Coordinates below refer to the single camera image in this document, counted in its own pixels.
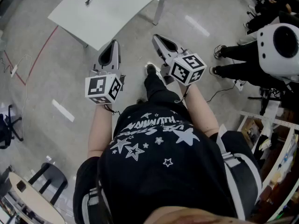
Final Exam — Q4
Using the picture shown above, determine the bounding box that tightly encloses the black floor cable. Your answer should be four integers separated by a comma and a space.
206, 81, 237, 103

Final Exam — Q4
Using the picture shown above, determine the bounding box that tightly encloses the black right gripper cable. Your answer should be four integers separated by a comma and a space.
174, 84, 190, 104

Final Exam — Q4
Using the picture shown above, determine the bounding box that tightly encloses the person's left forearm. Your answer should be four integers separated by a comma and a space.
87, 103, 120, 159

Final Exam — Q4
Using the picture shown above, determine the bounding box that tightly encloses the person's black trouser leg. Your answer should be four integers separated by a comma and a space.
143, 72, 188, 107

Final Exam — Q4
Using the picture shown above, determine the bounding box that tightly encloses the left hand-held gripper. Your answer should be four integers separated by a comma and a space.
85, 39, 127, 105

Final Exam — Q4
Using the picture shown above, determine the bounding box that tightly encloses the person's right forearm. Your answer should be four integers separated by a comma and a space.
178, 83, 220, 135

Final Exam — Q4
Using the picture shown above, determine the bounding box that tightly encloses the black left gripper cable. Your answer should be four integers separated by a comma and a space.
103, 104, 121, 116

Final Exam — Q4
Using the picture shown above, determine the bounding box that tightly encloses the white metal table leg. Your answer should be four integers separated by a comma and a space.
152, 0, 166, 26

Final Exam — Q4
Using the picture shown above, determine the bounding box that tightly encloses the grey right shoulder strap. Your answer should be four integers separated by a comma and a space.
215, 124, 246, 220

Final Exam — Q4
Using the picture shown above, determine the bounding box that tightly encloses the black round stool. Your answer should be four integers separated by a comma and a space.
28, 162, 69, 205

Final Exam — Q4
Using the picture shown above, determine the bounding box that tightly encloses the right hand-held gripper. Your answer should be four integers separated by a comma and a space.
152, 34, 208, 86

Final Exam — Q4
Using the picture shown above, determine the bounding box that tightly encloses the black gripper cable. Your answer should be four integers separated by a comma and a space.
103, 104, 121, 116
174, 84, 190, 104

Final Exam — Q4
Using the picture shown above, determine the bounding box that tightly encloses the white robot head shell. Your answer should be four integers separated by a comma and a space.
256, 23, 299, 78

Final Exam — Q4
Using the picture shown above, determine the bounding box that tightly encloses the white power socket block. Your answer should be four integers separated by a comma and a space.
234, 79, 246, 92

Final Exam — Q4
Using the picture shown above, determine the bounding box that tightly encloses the black star-print shirt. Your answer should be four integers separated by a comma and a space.
72, 99, 263, 224

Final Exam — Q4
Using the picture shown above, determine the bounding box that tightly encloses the grey left shoulder strap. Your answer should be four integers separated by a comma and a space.
81, 180, 110, 224

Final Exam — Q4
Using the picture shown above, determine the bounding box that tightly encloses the black office chair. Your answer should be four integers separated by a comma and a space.
0, 104, 24, 149

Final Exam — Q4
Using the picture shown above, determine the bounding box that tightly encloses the white shelf unit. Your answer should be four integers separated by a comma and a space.
236, 110, 299, 222

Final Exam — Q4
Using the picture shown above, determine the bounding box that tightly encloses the black metal stand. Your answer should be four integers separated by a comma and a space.
247, 87, 288, 117

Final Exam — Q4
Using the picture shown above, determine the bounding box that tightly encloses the round beige table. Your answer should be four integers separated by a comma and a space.
8, 171, 65, 224

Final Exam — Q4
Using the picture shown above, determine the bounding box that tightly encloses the grey shoulder strap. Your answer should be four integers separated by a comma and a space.
81, 180, 110, 224
215, 124, 246, 220

